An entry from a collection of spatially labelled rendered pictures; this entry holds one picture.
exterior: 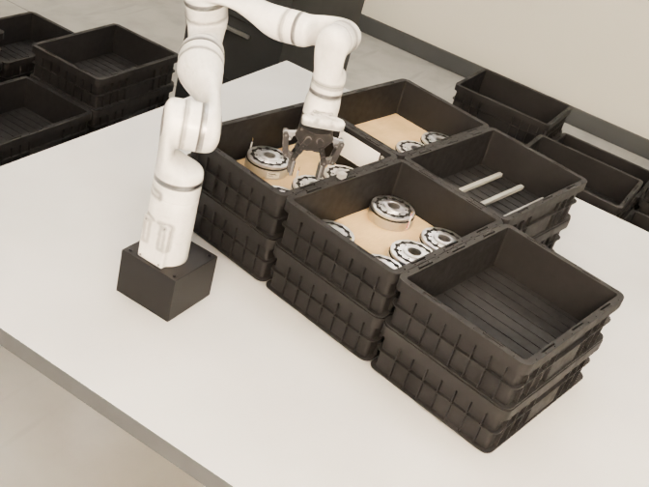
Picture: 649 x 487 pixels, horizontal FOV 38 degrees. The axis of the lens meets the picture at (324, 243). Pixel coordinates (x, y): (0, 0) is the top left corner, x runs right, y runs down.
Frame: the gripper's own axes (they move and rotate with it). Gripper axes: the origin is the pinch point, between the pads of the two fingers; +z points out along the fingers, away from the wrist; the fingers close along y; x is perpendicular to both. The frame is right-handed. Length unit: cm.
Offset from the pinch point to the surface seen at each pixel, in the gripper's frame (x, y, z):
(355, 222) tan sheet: 7.8, -12.5, 6.6
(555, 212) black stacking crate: -5, -63, 3
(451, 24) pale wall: -323, -123, 66
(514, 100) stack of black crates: -159, -107, 38
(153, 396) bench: 56, 27, 19
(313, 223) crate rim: 25.8, 0.7, -2.6
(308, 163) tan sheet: -16.0, -3.5, 6.7
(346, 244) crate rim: 32.3, -5.2, -2.9
